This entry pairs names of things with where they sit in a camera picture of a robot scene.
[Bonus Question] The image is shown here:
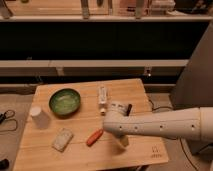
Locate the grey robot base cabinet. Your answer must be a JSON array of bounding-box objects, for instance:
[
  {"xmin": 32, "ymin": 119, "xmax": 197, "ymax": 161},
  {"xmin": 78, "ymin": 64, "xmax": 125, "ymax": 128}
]
[{"xmin": 170, "ymin": 22, "xmax": 213, "ymax": 156}]

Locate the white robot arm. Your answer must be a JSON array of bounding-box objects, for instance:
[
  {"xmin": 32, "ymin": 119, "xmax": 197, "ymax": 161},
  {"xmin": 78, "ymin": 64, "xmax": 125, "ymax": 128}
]
[{"xmin": 103, "ymin": 101, "xmax": 213, "ymax": 147}]

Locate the black marker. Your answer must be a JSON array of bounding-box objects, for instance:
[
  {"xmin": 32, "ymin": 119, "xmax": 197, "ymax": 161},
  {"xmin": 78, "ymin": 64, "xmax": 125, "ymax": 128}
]
[{"xmin": 126, "ymin": 104, "xmax": 132, "ymax": 116}]

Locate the white tube bottle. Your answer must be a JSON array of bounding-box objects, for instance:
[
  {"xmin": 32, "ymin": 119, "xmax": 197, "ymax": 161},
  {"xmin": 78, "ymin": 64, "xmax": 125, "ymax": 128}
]
[{"xmin": 98, "ymin": 86, "xmax": 107, "ymax": 115}]

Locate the pale sponge block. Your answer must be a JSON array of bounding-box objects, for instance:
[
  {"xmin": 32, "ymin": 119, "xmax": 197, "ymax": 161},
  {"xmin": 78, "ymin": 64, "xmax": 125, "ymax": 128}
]
[{"xmin": 52, "ymin": 128, "xmax": 73, "ymax": 152}]

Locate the green bowl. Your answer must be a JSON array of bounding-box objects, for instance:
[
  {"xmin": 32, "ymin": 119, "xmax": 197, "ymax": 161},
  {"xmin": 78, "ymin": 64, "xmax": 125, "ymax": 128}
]
[{"xmin": 49, "ymin": 88, "xmax": 81, "ymax": 117}]

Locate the white paper cup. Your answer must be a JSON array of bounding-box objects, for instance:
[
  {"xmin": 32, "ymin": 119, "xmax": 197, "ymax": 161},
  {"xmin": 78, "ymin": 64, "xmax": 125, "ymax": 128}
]
[{"xmin": 29, "ymin": 106, "xmax": 50, "ymax": 129}]

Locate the black object bottom left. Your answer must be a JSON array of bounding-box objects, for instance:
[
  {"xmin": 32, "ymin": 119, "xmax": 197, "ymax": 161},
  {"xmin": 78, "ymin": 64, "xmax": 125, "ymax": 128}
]
[{"xmin": 0, "ymin": 159, "xmax": 9, "ymax": 170}]

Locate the black cable at left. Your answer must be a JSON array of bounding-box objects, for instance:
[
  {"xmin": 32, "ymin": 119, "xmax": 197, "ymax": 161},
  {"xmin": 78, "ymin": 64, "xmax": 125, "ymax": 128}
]
[{"xmin": 0, "ymin": 109, "xmax": 19, "ymax": 133}]

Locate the long shelf rail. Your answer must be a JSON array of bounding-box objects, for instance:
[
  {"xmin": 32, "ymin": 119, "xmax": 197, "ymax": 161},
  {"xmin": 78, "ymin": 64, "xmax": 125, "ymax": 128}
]
[{"xmin": 0, "ymin": 60, "xmax": 189, "ymax": 68}]

